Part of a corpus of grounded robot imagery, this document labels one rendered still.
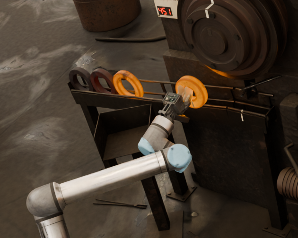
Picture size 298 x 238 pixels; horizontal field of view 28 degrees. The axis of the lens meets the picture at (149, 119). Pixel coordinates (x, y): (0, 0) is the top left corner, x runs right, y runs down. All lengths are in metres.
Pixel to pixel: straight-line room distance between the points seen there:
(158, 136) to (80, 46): 2.94
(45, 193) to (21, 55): 3.33
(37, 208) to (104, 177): 0.28
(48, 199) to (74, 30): 3.47
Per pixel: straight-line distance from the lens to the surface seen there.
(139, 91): 3.02
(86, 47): 5.23
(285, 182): 2.53
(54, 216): 2.44
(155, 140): 2.43
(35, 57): 5.39
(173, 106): 2.51
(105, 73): 3.15
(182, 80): 2.59
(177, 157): 2.29
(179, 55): 2.83
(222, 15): 2.27
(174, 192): 3.37
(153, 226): 3.22
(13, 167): 4.08
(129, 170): 2.29
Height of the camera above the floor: 2.22
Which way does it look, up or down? 34 degrees down
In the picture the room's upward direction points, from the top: 18 degrees counter-clockwise
